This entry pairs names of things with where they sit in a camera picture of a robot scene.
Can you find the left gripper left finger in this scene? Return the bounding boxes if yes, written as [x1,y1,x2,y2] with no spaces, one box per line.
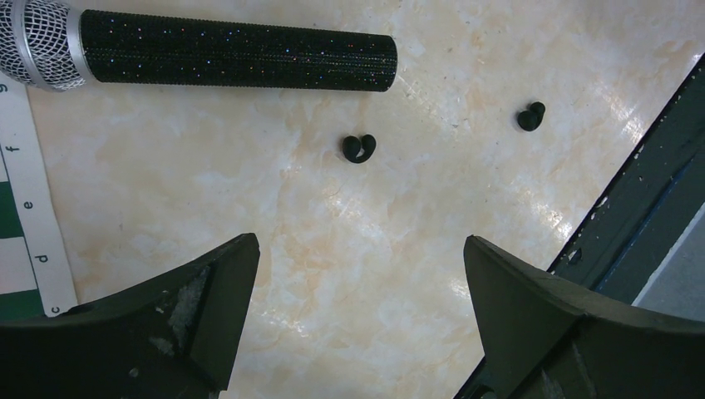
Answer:
[1,233,260,398]

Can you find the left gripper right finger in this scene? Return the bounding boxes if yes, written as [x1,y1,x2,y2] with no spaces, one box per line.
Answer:
[459,236,704,398]

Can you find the green white chessboard mat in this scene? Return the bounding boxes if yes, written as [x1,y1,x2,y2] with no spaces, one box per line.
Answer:
[1,76,77,323]

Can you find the black earbud front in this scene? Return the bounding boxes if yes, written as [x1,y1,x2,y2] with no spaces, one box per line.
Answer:
[516,101,546,131]

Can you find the black earbud near microphone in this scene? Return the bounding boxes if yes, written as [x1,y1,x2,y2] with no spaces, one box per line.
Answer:
[341,134,377,164]

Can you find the black silver microphone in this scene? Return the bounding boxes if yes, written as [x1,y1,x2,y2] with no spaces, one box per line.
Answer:
[1,1,397,92]

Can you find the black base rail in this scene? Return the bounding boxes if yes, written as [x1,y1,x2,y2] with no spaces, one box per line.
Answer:
[549,59,704,304]

